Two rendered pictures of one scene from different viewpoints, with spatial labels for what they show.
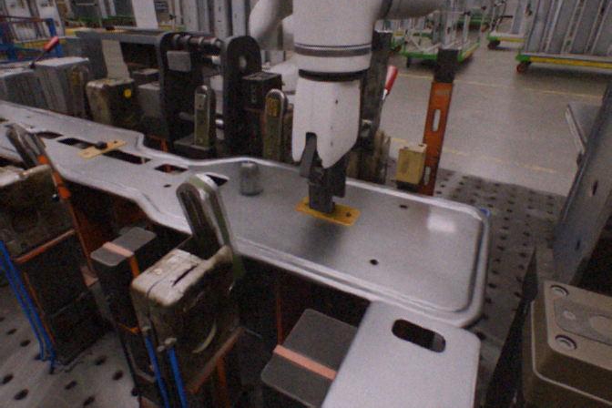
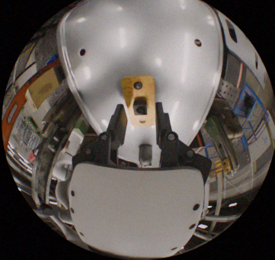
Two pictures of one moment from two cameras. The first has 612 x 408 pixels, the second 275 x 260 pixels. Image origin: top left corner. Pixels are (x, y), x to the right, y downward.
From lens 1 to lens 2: 42 cm
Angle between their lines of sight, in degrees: 45
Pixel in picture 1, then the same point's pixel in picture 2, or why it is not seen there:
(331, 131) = (194, 222)
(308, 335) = (234, 76)
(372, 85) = (41, 174)
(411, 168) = (44, 82)
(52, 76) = not seen: hidden behind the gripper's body
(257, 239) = (194, 126)
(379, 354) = (243, 51)
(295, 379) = (243, 78)
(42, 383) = not seen: hidden behind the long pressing
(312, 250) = (201, 93)
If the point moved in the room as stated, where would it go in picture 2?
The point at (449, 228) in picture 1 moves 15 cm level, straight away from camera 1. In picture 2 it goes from (94, 9) to (37, 62)
